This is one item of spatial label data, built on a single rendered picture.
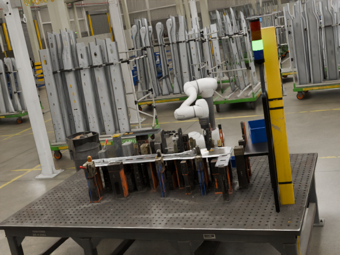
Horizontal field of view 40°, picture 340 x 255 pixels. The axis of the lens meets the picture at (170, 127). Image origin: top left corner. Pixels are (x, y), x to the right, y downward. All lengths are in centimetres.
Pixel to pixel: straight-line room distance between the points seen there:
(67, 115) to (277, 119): 614
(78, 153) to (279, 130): 412
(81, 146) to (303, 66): 564
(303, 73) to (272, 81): 735
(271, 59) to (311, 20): 730
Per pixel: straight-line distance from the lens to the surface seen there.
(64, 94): 900
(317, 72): 1065
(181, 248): 357
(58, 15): 1167
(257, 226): 333
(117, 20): 1062
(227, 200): 377
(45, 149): 791
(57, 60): 896
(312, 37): 1062
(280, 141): 345
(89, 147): 694
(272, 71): 334
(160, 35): 1201
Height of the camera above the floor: 216
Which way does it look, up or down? 13 degrees down
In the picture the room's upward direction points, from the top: 10 degrees counter-clockwise
